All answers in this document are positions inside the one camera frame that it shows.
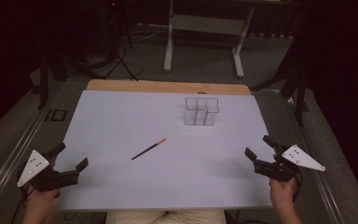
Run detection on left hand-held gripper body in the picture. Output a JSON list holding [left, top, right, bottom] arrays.
[[17, 149, 80, 192]]

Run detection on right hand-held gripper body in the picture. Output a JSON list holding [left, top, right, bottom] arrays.
[[254, 144, 326, 183]]

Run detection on clear acrylic compartment organizer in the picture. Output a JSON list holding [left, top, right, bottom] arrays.
[[183, 96, 220, 127]]

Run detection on black pencil with orange end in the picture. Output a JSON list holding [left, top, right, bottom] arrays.
[[131, 137, 168, 161]]

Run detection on person's left hand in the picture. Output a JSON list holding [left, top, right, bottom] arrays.
[[24, 186, 62, 208]]

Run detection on person's right hand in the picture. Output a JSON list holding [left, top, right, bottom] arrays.
[[268, 177, 299, 205]]

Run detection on black metal stand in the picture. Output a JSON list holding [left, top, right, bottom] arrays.
[[251, 40, 310, 127], [37, 46, 68, 110]]

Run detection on white table sheet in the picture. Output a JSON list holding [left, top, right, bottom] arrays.
[[53, 90, 275, 211]]

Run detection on person's beige trousers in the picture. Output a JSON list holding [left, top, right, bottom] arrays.
[[105, 209, 227, 224]]

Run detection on wooden table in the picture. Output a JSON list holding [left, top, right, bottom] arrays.
[[86, 78, 252, 96]]

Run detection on metal floor rail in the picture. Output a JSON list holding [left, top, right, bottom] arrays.
[[279, 96, 347, 224], [0, 90, 63, 214]]

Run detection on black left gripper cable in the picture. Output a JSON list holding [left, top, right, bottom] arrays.
[[10, 185, 31, 224]]

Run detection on black floor cables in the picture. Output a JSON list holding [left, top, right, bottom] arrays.
[[64, 40, 145, 82]]

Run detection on white metal desk frame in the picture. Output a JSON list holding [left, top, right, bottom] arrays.
[[163, 0, 256, 79]]

